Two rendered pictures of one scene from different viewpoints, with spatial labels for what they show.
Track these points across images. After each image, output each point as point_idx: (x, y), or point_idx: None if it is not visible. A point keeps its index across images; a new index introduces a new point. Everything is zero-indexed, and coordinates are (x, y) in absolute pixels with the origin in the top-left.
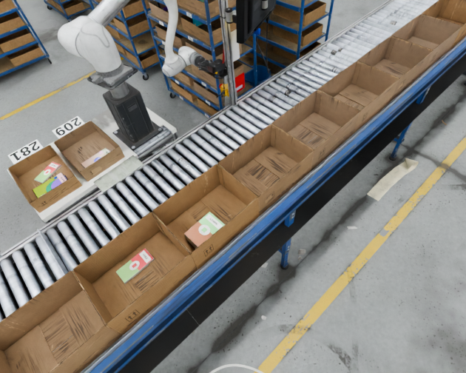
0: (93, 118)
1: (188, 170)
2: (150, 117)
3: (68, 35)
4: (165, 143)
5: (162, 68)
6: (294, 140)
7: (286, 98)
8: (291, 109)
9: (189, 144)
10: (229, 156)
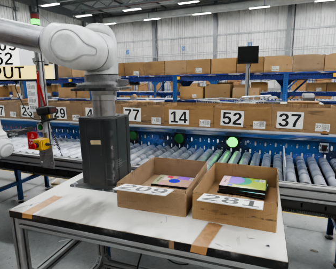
0: (81, 223)
1: (148, 155)
2: (75, 181)
3: (94, 32)
4: None
5: (3, 145)
6: (130, 104)
7: None
8: None
9: None
10: (154, 107)
